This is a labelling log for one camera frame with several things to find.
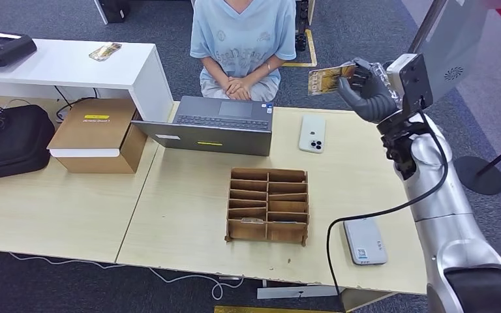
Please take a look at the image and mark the black soft carry bag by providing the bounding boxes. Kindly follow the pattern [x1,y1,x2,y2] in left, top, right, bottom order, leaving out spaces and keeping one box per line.
[0,104,56,183]

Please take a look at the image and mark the black wheeled stand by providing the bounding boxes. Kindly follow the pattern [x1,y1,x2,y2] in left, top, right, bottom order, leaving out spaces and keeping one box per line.
[294,0,317,53]

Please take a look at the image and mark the white smartphone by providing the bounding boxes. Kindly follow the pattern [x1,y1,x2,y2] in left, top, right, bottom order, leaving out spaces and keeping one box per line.
[297,114,327,155]

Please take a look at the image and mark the black stanchion post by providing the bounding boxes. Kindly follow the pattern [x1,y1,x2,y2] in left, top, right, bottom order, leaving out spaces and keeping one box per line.
[453,134,501,196]

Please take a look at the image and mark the person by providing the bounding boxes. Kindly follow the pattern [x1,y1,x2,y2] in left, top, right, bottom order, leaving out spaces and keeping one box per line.
[190,0,298,102]

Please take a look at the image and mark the white floor cable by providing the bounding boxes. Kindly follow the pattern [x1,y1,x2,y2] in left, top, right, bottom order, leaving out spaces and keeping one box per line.
[0,249,245,301]

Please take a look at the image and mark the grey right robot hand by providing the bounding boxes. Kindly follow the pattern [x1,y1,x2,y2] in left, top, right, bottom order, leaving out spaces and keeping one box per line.
[336,57,401,124]

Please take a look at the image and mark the brown cardboard box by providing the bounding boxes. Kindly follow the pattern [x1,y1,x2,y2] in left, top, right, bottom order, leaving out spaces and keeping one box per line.
[46,98,149,175]

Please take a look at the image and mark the grey open laptop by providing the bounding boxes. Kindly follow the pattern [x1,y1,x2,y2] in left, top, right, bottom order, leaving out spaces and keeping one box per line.
[131,95,275,157]

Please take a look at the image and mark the black desktop device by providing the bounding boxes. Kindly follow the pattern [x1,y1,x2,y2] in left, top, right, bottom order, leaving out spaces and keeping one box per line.
[0,29,38,68]

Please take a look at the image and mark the black cabinet white frame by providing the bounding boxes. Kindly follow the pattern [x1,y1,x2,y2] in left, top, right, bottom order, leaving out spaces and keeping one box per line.
[94,0,132,25]

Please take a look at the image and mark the grey kiosk panel stand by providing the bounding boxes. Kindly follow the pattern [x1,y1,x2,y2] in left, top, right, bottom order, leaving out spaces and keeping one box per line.
[416,0,493,104]

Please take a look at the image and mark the yellow printed ID card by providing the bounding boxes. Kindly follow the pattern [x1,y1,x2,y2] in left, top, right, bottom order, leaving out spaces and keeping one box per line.
[307,63,358,97]

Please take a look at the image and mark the chrome stanchion post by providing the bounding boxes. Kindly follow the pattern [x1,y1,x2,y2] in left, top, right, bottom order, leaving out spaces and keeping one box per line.
[407,0,439,55]

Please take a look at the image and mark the pale grey card reader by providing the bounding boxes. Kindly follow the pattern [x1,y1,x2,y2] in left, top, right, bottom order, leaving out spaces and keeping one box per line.
[343,217,389,266]

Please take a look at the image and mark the brown cardboard card organizer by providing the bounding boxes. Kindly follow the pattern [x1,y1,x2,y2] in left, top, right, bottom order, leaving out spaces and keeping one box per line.
[224,168,310,248]

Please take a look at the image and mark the printed card stack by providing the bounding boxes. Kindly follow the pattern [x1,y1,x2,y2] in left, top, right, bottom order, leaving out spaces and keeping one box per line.
[88,42,123,62]

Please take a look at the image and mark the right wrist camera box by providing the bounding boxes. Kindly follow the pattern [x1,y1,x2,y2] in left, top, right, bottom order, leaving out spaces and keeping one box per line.
[386,52,434,117]

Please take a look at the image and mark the white side shelf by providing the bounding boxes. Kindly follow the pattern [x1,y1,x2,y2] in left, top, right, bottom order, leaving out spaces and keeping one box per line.
[0,38,175,124]

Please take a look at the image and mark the black power cable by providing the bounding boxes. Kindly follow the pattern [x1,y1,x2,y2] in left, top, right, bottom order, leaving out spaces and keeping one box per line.
[54,85,100,123]

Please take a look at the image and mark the person's left hand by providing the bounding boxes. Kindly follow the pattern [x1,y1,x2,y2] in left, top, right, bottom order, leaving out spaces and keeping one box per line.
[232,76,254,102]

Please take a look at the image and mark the yellow floor tape outline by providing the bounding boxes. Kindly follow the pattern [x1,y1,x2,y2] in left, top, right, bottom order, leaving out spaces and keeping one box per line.
[281,27,319,68]

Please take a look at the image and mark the person's right hand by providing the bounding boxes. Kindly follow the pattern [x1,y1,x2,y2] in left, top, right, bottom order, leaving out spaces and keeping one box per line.
[224,80,242,102]

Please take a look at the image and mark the white table bracket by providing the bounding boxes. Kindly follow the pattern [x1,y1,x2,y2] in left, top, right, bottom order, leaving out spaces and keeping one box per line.
[256,285,342,300]

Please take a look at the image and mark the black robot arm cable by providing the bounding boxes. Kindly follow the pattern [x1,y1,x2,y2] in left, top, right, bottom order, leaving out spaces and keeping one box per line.
[326,111,449,310]

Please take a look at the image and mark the yellow floor tape strip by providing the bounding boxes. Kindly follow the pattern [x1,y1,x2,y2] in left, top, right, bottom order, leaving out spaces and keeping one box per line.
[213,305,342,313]

